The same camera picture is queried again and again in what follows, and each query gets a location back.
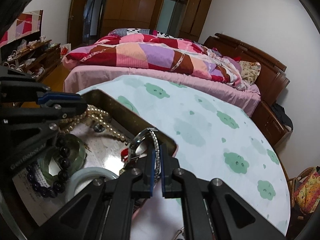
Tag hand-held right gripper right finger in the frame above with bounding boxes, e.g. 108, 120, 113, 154
160, 144, 285, 240

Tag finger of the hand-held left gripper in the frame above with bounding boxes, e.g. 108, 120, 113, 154
0, 97, 87, 135
0, 67, 82, 105

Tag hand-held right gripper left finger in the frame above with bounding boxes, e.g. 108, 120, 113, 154
26, 147, 157, 240

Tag silver metal band watch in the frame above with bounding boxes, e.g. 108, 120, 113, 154
129, 127, 162, 180

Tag pearl necklace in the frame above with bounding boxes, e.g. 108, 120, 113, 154
60, 105, 130, 145

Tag purple beaded bracelet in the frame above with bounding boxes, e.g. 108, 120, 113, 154
26, 137, 75, 198

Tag green jade bangle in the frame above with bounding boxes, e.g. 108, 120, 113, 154
37, 134, 88, 180

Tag metal tin box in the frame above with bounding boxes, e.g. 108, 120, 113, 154
0, 89, 179, 230

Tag white jade bangle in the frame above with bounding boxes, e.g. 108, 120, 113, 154
65, 167, 119, 203

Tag cluttered low wooden cabinet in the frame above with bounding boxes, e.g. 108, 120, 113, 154
0, 39, 62, 83

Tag bed with pink sheet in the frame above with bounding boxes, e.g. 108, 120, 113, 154
62, 65, 262, 118

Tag round table with cloud cloth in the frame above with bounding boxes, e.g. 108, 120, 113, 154
75, 74, 292, 240

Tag patchwork cloth cover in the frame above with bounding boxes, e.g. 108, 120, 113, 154
0, 9, 43, 48

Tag patchwork quilt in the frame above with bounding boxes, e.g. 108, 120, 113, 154
61, 29, 250, 90

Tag wooden nightstand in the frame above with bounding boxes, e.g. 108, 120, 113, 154
251, 100, 293, 147

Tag wooden wardrobe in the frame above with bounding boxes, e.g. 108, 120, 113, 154
67, 0, 217, 45

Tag wicker chair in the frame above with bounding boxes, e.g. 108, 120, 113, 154
287, 166, 320, 215

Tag dark clothes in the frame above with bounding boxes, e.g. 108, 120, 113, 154
271, 102, 293, 130

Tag floral pillow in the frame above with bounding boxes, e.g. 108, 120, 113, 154
237, 60, 262, 85

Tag colourful patterned cushion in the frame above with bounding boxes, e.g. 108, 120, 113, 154
294, 171, 320, 214

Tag wooden headboard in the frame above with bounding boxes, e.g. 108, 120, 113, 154
204, 32, 290, 100

